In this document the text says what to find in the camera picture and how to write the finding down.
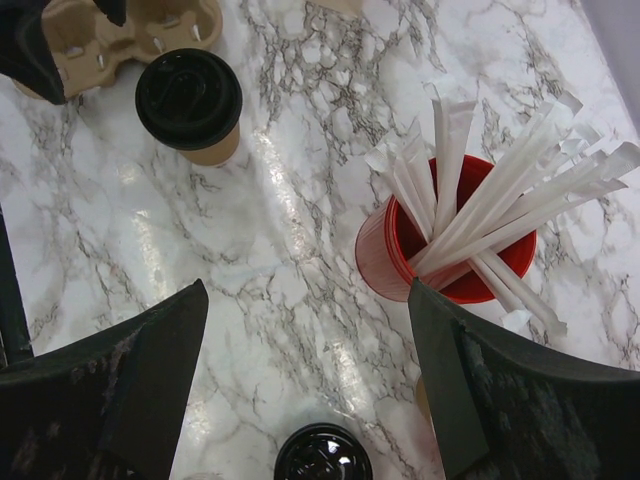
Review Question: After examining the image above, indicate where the red straw cup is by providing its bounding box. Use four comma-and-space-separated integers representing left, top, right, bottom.
355, 155, 537, 305

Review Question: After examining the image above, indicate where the black coffee cup lid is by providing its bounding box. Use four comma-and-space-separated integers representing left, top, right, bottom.
135, 48, 243, 151

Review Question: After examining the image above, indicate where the stack of black lids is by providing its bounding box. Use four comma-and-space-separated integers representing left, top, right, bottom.
274, 423, 373, 480

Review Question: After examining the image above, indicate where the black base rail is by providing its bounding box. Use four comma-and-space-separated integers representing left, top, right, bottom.
1, 214, 34, 367

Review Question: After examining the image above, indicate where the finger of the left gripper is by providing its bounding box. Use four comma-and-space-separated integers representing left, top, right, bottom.
95, 0, 127, 27
1, 0, 66, 105

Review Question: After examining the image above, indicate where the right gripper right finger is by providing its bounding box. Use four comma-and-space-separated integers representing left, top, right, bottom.
408, 280, 639, 479

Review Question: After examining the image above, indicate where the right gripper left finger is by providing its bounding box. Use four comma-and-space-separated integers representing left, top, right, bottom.
1, 280, 208, 479

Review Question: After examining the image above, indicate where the brown paper coffee cup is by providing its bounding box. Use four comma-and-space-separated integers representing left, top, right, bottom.
180, 123, 240, 167

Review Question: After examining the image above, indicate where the paper takeout bag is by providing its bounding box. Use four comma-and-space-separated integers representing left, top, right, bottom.
310, 0, 364, 15

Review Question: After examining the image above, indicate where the cardboard cup carrier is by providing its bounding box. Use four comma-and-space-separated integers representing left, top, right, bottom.
42, 0, 223, 99

